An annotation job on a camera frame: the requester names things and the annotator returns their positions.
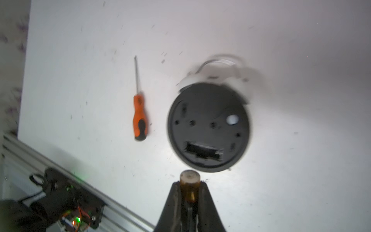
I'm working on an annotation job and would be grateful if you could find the aluminium front rail frame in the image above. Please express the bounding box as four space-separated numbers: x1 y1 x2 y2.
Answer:
1 133 154 232

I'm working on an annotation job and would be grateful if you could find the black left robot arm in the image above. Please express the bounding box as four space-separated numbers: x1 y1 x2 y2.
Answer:
1 190 77 232

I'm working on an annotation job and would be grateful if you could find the orange handled screwdriver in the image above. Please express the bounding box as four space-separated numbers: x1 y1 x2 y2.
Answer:
133 56 148 141

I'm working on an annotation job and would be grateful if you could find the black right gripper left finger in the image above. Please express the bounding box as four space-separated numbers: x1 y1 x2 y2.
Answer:
154 182 182 232

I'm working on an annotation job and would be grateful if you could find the black gold AA battery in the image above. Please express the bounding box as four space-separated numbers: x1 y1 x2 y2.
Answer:
180 170 201 203

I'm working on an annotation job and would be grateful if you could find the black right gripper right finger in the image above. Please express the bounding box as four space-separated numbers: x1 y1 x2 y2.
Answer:
198 182 226 232

